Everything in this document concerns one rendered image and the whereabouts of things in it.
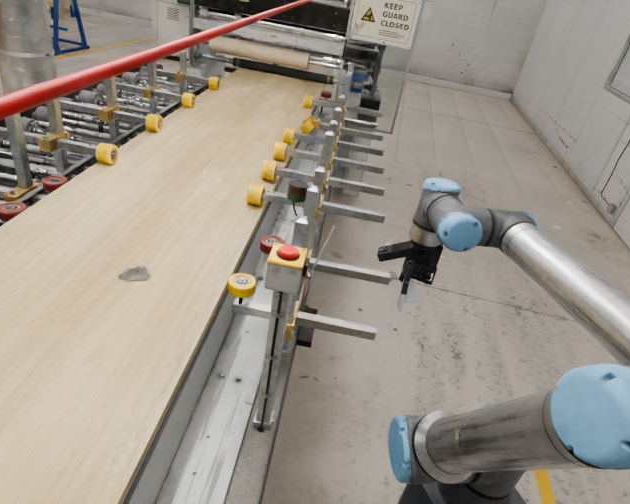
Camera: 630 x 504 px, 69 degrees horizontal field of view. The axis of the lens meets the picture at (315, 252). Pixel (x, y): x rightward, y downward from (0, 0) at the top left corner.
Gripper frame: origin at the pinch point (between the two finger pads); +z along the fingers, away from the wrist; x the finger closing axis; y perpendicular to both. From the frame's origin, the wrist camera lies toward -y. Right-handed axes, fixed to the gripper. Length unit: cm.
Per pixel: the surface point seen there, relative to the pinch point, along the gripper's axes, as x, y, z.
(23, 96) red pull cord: -93, -30, -70
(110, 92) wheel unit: 93, -146, -10
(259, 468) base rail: -48, -25, 24
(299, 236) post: -11.2, -29.7, -18.5
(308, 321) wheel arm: -6.4, -23.7, 12.1
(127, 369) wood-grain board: -46, -58, 4
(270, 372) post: -37.7, -27.5, 2.9
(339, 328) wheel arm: -5.7, -14.3, 12.4
